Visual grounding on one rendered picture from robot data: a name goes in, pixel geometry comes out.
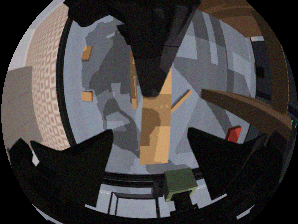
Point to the wooden rail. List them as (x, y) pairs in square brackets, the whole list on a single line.
[(279, 74)]

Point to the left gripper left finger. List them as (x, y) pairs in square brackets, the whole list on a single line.
[(81, 166)]

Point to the red rectangular block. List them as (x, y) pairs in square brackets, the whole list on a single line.
[(233, 134)]

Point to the wooden end board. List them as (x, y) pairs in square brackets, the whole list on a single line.
[(260, 115), (235, 13)]

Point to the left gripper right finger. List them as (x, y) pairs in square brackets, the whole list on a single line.
[(220, 160)]

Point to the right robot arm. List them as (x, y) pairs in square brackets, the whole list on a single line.
[(85, 12)]

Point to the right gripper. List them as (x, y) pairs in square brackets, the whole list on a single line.
[(156, 29)]

